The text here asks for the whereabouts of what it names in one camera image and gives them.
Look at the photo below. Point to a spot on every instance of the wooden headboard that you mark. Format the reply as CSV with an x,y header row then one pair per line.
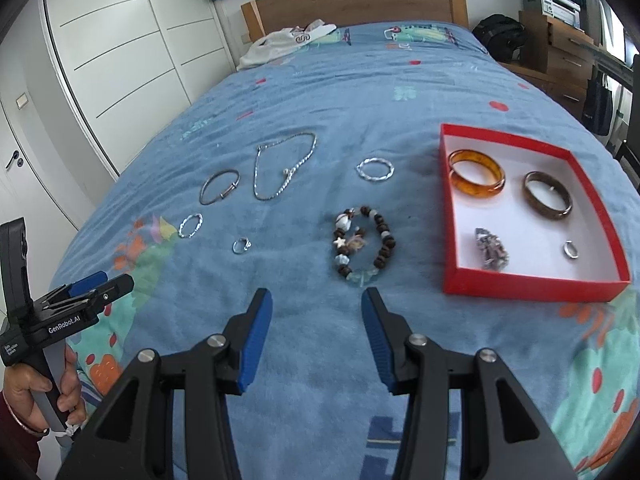
x,y
264,16

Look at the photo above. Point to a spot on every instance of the amber orange bangle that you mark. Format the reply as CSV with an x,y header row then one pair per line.
x,y
475,173

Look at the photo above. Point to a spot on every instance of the white wardrobe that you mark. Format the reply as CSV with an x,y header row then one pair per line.
x,y
133,66

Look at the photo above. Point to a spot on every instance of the wooden drawer cabinet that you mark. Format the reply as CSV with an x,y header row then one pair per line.
x,y
555,59

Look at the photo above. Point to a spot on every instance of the left hand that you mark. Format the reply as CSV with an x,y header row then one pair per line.
x,y
21,381

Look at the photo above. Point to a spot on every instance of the white door with handle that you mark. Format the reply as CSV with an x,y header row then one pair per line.
x,y
48,231

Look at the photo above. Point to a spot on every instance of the black backpack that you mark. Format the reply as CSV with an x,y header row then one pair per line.
x,y
501,36

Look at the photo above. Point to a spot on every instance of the thin wire bangle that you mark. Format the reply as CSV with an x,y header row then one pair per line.
x,y
218,186

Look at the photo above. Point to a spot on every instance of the white cloth on bed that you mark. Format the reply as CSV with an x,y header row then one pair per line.
x,y
283,42

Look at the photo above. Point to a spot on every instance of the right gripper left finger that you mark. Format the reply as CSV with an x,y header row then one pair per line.
x,y
129,436

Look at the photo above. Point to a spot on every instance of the dark brown bangle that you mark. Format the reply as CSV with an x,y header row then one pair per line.
x,y
547,195

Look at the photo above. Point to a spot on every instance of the dark hanging bag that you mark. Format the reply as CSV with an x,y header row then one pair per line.
x,y
598,108

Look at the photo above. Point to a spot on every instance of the white printer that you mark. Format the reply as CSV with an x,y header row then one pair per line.
x,y
566,11

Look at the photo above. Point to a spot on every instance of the blue patterned bedspread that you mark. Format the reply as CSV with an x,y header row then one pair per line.
x,y
295,129

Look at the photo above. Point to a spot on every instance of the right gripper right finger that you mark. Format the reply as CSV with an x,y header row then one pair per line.
x,y
503,435

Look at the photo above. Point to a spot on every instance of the red jewelry box tray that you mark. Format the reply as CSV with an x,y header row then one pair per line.
x,y
499,247

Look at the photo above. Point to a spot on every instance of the twisted silver bangle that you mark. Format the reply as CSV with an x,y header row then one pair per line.
x,y
375,169

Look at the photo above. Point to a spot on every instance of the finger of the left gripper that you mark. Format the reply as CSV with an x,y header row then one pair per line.
x,y
76,289
105,294

